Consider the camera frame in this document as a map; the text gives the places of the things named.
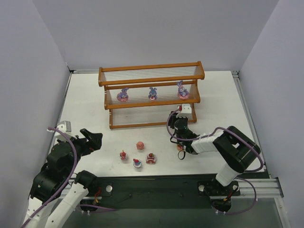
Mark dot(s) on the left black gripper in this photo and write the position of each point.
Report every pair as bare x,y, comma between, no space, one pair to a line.
83,143

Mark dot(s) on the purple bunny holding cake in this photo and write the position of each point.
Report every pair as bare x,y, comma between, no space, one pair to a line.
152,94

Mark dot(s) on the strawberry bear tart toy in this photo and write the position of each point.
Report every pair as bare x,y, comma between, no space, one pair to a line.
180,148

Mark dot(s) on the purple bunny sitting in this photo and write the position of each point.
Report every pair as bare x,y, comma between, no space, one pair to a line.
182,91

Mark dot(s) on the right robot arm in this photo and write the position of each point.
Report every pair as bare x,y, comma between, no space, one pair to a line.
239,152

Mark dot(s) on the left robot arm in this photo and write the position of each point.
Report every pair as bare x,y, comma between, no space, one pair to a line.
54,176

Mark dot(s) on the wooden three-tier shelf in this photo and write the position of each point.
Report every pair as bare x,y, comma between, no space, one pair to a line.
134,96

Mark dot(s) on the small red strawberry bear toy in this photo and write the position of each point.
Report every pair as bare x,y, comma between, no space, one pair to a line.
123,155

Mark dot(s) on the pink round bear toy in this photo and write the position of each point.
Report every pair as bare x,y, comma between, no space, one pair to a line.
140,145

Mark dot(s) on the blue red cupcake toy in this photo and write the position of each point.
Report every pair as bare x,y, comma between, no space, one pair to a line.
137,163

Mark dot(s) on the red bear on cake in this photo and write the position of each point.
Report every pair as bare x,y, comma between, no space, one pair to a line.
151,158

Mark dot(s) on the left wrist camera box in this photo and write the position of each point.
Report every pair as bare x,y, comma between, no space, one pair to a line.
65,128

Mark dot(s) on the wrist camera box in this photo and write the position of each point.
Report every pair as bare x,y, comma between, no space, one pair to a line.
65,128
185,111

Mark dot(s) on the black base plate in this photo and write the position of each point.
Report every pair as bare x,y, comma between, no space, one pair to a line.
197,191

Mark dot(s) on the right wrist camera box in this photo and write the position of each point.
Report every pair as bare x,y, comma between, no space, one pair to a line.
185,111

